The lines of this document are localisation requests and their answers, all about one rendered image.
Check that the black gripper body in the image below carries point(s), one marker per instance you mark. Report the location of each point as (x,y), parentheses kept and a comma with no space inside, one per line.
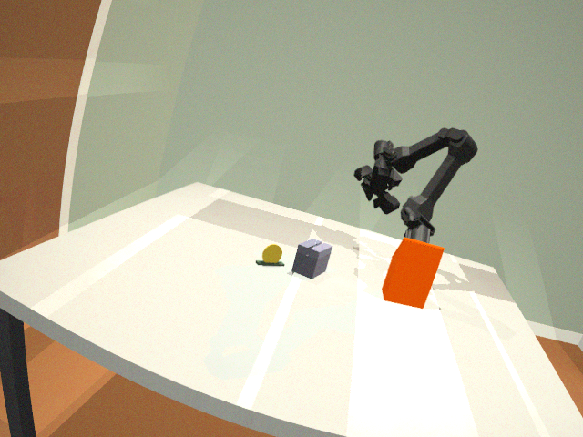
(387,203)

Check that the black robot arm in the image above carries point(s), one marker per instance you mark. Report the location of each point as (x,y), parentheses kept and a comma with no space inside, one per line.
(418,211)

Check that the gold coin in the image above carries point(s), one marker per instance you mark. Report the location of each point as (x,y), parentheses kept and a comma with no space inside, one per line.
(271,254)

